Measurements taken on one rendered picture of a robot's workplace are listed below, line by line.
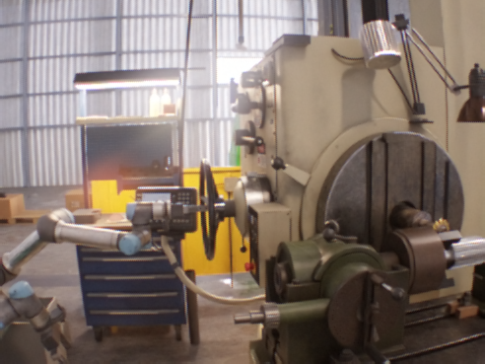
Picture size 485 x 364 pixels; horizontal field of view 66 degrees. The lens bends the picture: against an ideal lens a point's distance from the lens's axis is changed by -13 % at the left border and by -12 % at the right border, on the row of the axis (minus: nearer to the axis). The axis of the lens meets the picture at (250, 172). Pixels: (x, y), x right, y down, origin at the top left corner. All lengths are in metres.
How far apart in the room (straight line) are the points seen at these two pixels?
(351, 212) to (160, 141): 2.33
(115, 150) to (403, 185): 2.55
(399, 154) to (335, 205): 0.27
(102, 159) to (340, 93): 2.45
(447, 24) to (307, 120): 0.71
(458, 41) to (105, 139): 2.71
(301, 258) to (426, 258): 0.34
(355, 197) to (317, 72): 0.42
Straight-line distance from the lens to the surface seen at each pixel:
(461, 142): 1.70
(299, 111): 1.37
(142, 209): 1.70
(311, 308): 0.93
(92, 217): 3.13
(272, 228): 1.27
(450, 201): 1.55
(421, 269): 1.13
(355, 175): 1.33
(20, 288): 1.42
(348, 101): 1.43
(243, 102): 1.59
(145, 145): 3.44
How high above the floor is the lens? 1.57
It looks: 5 degrees down
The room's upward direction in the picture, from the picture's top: 1 degrees counter-clockwise
